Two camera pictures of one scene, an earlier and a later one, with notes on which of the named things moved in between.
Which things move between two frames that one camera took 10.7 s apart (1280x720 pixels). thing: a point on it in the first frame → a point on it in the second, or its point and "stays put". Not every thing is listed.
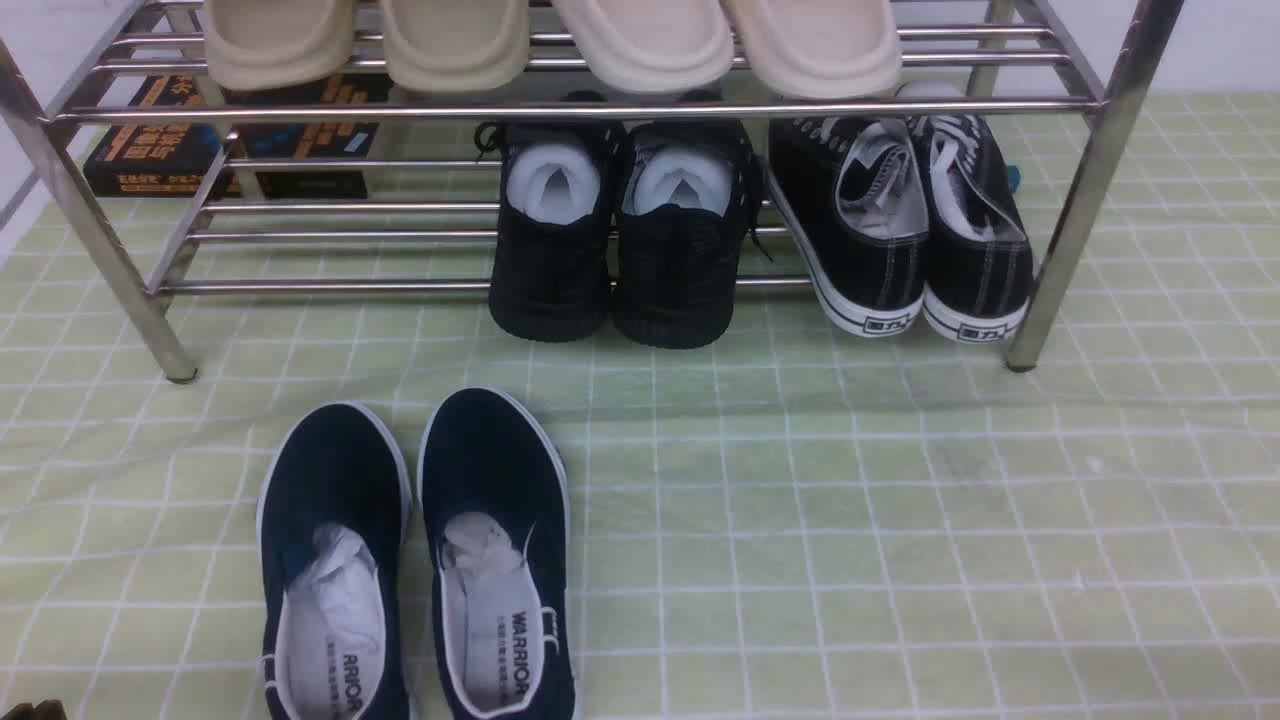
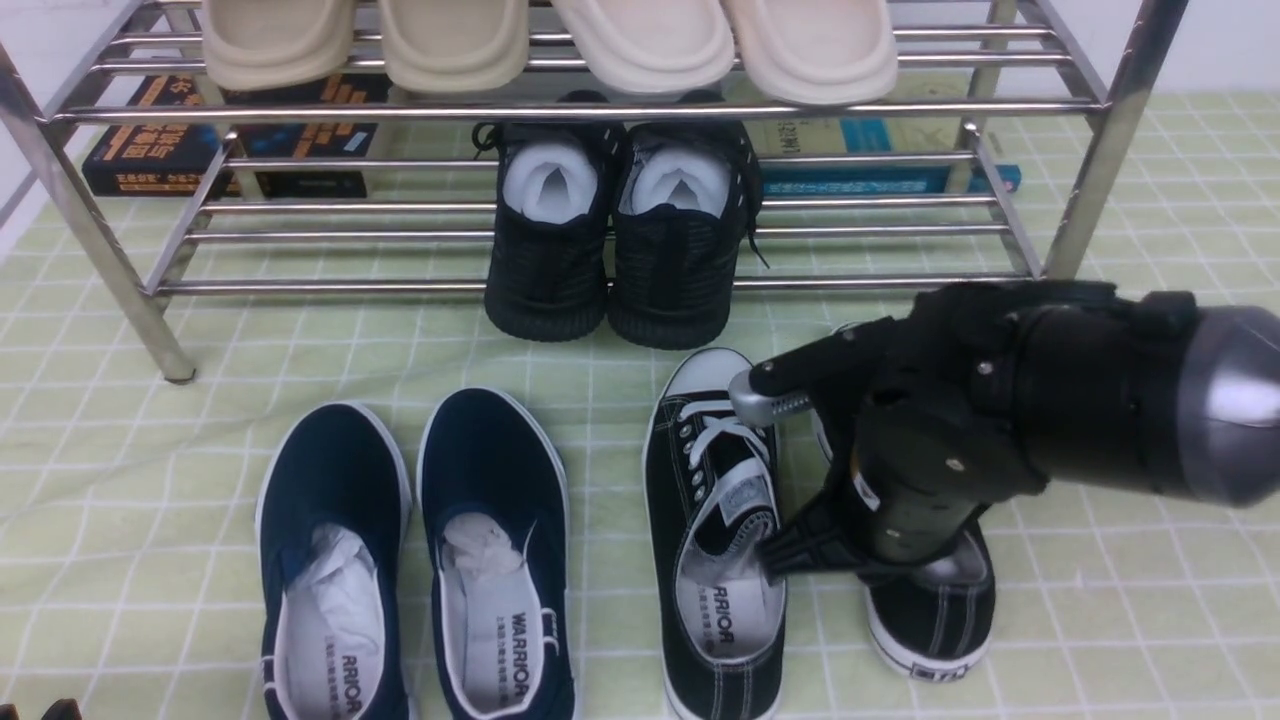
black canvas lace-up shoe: x=978 y=276 → x=938 y=611
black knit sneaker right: x=689 y=200 stays put
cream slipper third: x=648 y=46 stays put
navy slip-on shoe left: x=332 y=550 stays put
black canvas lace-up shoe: x=858 y=189 → x=718 y=599
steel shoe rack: x=527 y=149 stays put
